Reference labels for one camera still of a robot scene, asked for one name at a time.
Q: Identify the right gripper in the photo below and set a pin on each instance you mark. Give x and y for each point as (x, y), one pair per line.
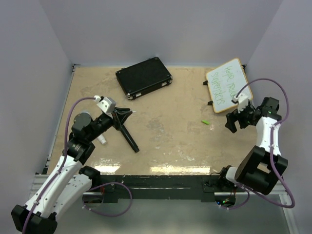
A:
(232, 117)

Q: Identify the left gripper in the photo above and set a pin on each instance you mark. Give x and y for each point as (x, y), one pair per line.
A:
(119, 119)

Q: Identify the green marker cap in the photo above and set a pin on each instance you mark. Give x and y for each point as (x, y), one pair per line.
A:
(205, 122)

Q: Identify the orange framed whiteboard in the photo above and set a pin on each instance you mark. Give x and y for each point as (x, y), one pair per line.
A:
(224, 82)

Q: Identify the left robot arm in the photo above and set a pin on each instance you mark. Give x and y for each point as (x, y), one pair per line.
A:
(70, 177)

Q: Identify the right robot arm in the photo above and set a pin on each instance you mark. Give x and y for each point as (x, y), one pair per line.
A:
(256, 170)

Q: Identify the black microphone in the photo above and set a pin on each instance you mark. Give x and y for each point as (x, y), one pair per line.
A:
(129, 139)

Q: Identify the black hard case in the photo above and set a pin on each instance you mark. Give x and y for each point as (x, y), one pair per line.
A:
(143, 78)

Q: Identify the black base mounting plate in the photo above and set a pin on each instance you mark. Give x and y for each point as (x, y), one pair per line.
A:
(161, 187)

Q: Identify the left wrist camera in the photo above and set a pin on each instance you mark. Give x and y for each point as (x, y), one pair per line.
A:
(105, 104)

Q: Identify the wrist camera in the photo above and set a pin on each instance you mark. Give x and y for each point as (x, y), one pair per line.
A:
(105, 104)
(242, 101)

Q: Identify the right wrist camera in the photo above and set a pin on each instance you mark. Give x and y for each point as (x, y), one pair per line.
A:
(242, 101)

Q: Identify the aluminium table frame rail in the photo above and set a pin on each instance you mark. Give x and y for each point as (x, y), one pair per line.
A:
(40, 179)

